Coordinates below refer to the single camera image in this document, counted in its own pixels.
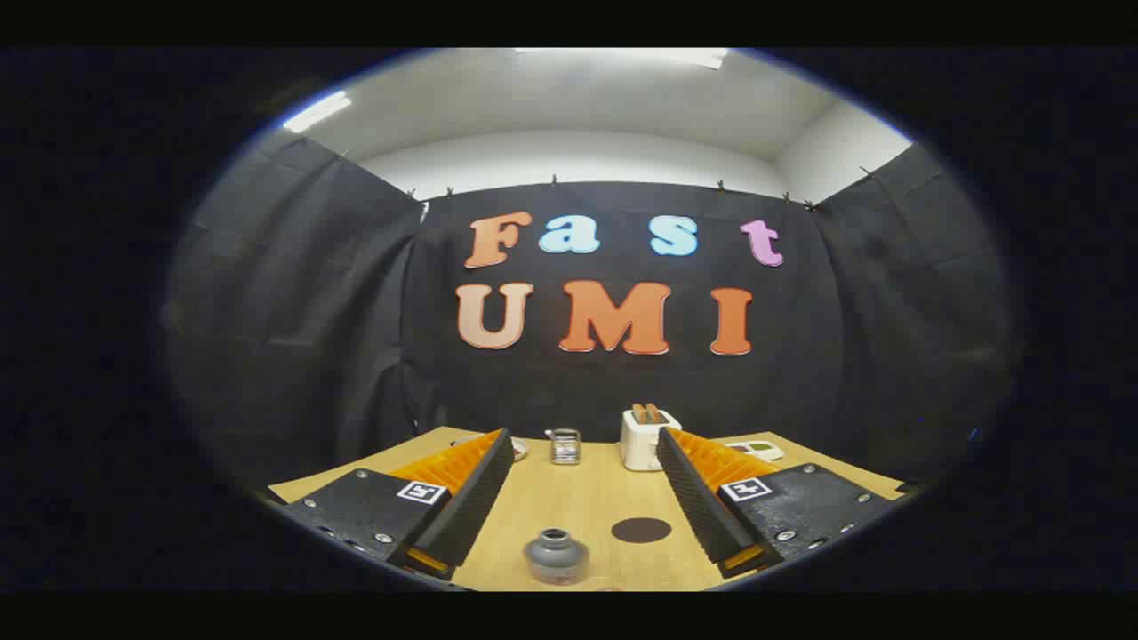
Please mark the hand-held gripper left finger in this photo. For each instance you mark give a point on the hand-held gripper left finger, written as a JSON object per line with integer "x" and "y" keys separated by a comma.
{"x": 471, "y": 502}

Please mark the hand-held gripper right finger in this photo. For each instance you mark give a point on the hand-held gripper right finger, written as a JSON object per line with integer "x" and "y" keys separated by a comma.
{"x": 698, "y": 507}

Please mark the dark brown round coaster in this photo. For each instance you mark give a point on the dark brown round coaster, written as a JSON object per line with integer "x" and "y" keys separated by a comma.
{"x": 640, "y": 531}

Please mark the silver juice bottle red label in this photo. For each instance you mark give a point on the silver juice bottle red label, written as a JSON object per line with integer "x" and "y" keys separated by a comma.
{"x": 556, "y": 558}

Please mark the white plate red pattern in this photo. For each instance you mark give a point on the white plate red pattern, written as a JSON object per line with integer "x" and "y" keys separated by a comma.
{"x": 520, "y": 449}

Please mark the white toaster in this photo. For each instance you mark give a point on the white toaster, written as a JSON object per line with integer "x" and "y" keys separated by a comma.
{"x": 638, "y": 444}

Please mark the white flat handheld device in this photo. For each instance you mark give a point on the white flat handheld device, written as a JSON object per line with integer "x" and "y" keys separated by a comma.
{"x": 763, "y": 450}

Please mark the wooden table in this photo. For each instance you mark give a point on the wooden table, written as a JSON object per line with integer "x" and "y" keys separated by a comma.
{"x": 578, "y": 498}

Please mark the black backdrop cloth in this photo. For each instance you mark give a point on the black backdrop cloth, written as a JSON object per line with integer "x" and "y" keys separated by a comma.
{"x": 622, "y": 391}

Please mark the small ceiling light panel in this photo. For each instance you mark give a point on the small ceiling light panel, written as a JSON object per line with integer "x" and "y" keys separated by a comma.
{"x": 316, "y": 111}

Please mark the long ceiling light panel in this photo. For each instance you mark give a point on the long ceiling light panel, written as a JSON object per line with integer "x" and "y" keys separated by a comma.
{"x": 640, "y": 57}

